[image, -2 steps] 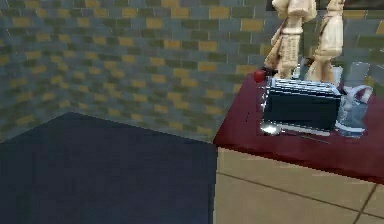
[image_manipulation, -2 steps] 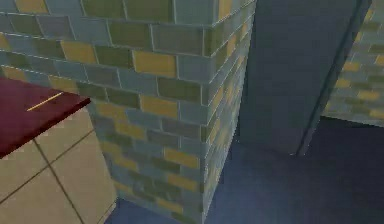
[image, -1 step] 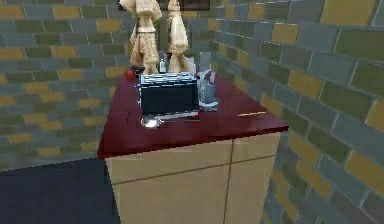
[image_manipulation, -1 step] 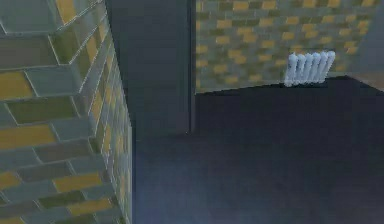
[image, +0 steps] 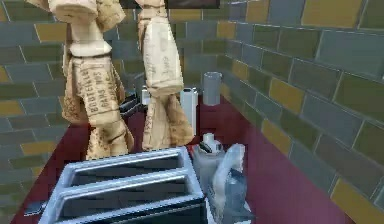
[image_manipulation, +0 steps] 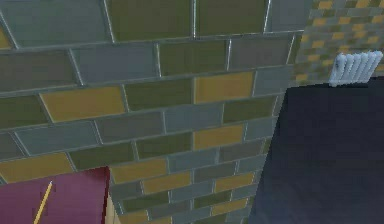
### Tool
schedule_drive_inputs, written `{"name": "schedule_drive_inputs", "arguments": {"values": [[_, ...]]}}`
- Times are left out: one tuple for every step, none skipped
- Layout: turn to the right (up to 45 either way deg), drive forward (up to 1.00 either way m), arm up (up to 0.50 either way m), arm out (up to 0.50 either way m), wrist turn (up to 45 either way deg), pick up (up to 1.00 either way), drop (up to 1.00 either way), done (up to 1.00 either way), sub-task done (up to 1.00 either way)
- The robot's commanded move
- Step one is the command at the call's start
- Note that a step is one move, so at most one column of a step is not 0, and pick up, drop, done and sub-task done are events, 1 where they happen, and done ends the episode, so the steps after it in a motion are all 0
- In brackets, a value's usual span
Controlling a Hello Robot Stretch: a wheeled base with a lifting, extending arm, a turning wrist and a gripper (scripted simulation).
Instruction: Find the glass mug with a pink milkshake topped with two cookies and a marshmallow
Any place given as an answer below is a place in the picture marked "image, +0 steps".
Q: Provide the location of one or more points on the white rectangular box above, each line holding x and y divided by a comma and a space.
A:
189, 106

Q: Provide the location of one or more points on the black small appliance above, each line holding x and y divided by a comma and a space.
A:
131, 105

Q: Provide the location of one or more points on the grey cylinder cup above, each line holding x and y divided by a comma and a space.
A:
212, 87

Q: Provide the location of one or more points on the clear plastic jug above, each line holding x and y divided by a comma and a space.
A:
223, 180

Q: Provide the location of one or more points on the silver two-slot toaster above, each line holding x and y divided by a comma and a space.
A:
126, 190

